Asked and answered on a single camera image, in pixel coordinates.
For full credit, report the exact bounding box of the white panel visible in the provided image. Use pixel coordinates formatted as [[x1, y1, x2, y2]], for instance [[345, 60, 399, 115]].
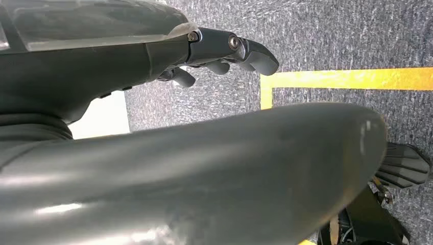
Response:
[[68, 90, 131, 140]]

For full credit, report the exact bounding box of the ribbed grey left arm sleeve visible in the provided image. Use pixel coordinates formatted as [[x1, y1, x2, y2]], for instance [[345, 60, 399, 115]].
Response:
[[0, 113, 74, 160]]

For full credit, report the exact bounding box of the black robot ankle mechanism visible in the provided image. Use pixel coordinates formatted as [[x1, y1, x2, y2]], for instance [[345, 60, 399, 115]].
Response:
[[317, 176, 412, 245]]

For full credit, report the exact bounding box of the dark ribbed robot foot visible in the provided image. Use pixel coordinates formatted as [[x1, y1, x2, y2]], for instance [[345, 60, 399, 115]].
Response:
[[374, 142, 432, 190]]

